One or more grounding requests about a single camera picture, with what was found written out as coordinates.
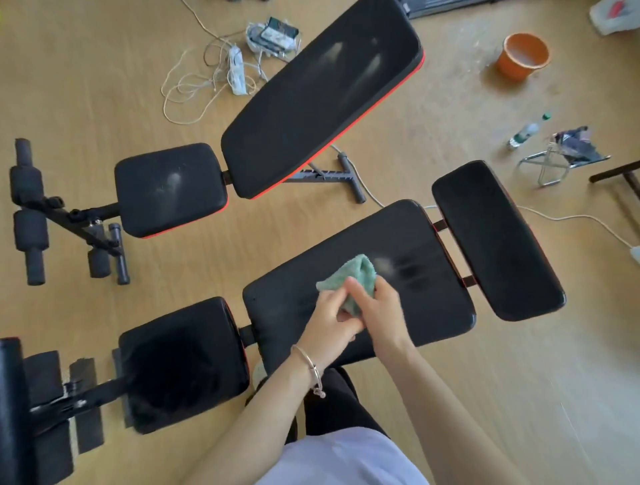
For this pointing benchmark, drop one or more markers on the dark wooden furniture leg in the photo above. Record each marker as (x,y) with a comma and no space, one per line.
(620,172)

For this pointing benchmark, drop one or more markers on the folding metal stool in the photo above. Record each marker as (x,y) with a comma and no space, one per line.
(575,147)

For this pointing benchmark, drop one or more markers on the person's right forearm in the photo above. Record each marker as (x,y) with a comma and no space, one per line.
(440,414)

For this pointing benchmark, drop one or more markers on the black foam roller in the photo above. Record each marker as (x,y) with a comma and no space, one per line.
(99,263)
(26,185)
(31,230)

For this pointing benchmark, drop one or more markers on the black red-trimmed bench seat pad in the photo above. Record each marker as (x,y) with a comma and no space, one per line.
(170,190)

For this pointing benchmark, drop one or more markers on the white power strip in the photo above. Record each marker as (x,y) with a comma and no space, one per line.
(237,70)

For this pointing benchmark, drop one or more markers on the black wide bench backrest pad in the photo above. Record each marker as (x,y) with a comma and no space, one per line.
(425,310)

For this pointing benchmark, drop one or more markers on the person's white shoe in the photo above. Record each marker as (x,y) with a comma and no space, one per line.
(259,374)

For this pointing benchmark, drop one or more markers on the black bench frame with rollers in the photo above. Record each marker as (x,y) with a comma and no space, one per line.
(85,394)

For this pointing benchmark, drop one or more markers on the person's left hand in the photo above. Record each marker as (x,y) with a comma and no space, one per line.
(327,325)

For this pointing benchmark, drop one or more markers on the black red-trimmed bench backrest pad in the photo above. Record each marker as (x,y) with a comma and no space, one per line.
(320,95)

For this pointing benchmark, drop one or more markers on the clear plastic water bottle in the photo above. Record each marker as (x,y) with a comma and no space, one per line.
(525,133)

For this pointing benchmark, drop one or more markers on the dark exercise machine base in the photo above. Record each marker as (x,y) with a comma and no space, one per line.
(440,7)

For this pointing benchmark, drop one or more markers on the white plug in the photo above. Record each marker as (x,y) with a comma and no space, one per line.
(635,255)

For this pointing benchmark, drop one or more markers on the clear plastic bag with boxes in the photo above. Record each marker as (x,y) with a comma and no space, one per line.
(272,36)

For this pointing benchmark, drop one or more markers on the black square bench seat pad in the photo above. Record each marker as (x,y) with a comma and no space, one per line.
(185,364)

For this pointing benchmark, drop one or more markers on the person's right hand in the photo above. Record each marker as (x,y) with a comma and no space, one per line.
(387,320)

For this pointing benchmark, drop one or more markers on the black bench head pad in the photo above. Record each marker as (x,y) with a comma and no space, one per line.
(500,240)

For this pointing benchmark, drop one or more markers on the person's left forearm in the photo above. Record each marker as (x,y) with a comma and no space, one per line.
(255,424)

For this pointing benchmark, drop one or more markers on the white plastic bag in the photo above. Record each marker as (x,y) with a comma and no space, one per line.
(615,17)

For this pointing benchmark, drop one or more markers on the person's white shirt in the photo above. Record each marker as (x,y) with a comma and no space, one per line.
(345,462)

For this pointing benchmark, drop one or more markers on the person's right thumb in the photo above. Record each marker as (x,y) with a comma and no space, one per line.
(357,296)

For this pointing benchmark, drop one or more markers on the green cleaning cloth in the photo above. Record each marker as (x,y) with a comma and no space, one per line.
(350,277)

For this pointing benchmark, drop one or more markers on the person's left fingers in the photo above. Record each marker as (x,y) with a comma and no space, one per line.
(336,305)

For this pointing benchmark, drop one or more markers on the black metal bench frame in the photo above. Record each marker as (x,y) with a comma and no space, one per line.
(95,227)

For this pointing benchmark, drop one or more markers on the orange plastic bucket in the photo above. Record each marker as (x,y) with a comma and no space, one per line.
(520,60)

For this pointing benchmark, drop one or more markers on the person's black trousers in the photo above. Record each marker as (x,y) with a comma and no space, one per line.
(340,404)

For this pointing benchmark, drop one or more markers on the black padded cushion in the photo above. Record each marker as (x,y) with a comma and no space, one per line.
(10,414)

